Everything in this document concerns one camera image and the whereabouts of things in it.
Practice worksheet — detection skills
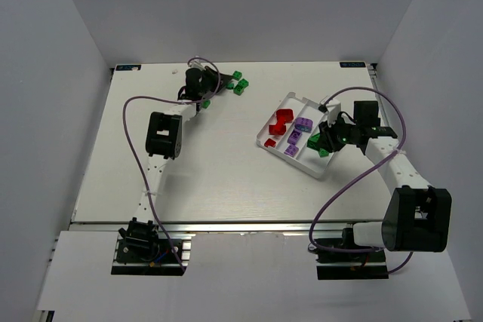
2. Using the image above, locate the green small lego brick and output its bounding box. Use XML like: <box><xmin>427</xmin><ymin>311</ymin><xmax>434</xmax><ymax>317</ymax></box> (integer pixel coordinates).
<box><xmin>232</xmin><ymin>71</ymin><xmax>242</xmax><ymax>81</ymax></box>

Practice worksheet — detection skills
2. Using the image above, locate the purple paw print lego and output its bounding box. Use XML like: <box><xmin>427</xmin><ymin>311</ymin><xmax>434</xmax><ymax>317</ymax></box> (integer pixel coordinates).
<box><xmin>294</xmin><ymin>117</ymin><xmax>313</xmax><ymax>133</ymax></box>

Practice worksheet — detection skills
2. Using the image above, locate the small purple lego brick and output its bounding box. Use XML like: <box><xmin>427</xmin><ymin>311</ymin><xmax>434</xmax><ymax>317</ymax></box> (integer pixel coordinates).
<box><xmin>288</xmin><ymin>129</ymin><xmax>303</xmax><ymax>145</ymax></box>

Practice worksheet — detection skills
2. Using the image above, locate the purple square lego brick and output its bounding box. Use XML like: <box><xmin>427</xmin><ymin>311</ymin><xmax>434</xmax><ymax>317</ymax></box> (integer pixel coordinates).
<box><xmin>284</xmin><ymin>144</ymin><xmax>299</xmax><ymax>158</ymax></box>

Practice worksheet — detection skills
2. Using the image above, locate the red long lego brick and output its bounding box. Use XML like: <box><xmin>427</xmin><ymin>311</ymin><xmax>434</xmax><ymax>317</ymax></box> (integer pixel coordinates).
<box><xmin>269</xmin><ymin>119</ymin><xmax>287</xmax><ymax>136</ymax></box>

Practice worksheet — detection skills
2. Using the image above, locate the red rounded lego brick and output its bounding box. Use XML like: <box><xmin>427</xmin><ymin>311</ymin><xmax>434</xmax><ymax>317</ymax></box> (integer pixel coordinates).
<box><xmin>275</xmin><ymin>109</ymin><xmax>294</xmax><ymax>124</ymax></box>

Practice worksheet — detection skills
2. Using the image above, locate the small red lego brick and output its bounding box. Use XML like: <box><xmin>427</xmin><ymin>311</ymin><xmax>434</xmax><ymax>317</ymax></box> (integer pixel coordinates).
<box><xmin>263</xmin><ymin>138</ymin><xmax>277</xmax><ymax>148</ymax></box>

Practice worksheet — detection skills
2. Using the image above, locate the green square lego brick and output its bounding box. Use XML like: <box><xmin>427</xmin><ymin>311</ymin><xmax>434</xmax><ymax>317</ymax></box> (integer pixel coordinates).
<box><xmin>307</xmin><ymin>133</ymin><xmax>320</xmax><ymax>151</ymax></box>

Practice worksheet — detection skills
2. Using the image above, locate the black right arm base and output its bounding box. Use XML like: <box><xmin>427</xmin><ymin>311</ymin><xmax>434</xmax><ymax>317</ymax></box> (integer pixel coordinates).
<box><xmin>307</xmin><ymin>244</ymin><xmax>389</xmax><ymax>281</ymax></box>

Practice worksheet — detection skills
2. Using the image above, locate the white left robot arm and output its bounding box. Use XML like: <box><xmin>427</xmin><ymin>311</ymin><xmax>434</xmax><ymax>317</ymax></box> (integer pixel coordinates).
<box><xmin>119</xmin><ymin>66</ymin><xmax>239</xmax><ymax>262</ymax></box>

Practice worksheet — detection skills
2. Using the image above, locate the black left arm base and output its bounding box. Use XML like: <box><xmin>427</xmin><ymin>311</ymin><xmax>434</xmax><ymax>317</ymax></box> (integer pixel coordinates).
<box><xmin>111</xmin><ymin>219</ymin><xmax>191</xmax><ymax>277</ymax></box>

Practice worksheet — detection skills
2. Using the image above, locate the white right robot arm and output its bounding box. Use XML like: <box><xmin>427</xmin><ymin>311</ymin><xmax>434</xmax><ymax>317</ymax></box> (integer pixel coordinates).
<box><xmin>309</xmin><ymin>101</ymin><xmax>452</xmax><ymax>254</ymax></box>

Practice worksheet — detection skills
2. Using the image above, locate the white three-compartment tray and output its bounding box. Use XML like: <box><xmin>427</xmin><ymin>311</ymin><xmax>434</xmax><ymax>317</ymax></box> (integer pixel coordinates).
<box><xmin>256</xmin><ymin>92</ymin><xmax>333</xmax><ymax>179</ymax></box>

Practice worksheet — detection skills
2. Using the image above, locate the blue right corner label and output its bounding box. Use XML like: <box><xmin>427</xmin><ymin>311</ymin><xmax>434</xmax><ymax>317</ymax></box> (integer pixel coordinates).
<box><xmin>339</xmin><ymin>61</ymin><xmax>366</xmax><ymax>68</ymax></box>

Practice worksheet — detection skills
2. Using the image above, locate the blue corner label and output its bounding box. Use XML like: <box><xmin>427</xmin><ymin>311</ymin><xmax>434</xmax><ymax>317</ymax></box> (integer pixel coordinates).
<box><xmin>115</xmin><ymin>64</ymin><xmax>141</xmax><ymax>72</ymax></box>
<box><xmin>339</xmin><ymin>61</ymin><xmax>366</xmax><ymax>68</ymax></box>

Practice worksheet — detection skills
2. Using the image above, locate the blue left corner label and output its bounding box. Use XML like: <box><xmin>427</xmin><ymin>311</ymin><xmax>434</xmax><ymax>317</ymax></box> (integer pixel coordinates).
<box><xmin>115</xmin><ymin>64</ymin><xmax>141</xmax><ymax>72</ymax></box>

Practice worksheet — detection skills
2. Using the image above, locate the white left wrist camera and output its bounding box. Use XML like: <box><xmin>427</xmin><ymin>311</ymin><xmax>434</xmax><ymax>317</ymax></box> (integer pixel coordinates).
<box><xmin>205</xmin><ymin>66</ymin><xmax>218</xmax><ymax>76</ymax></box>

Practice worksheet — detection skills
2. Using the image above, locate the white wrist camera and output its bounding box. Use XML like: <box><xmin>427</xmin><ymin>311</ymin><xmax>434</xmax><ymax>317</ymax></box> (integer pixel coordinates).
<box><xmin>205</xmin><ymin>66</ymin><xmax>218</xmax><ymax>76</ymax></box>
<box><xmin>318</xmin><ymin>99</ymin><xmax>342</xmax><ymax>127</ymax></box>

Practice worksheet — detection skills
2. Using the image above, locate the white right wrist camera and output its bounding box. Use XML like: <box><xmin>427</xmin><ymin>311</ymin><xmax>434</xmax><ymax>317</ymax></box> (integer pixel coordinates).
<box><xmin>318</xmin><ymin>99</ymin><xmax>342</xmax><ymax>127</ymax></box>

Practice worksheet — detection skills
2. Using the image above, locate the aluminium table rail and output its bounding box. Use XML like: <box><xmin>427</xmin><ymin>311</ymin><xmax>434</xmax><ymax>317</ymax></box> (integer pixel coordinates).
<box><xmin>67</xmin><ymin>219</ymin><xmax>401</xmax><ymax>236</ymax></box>

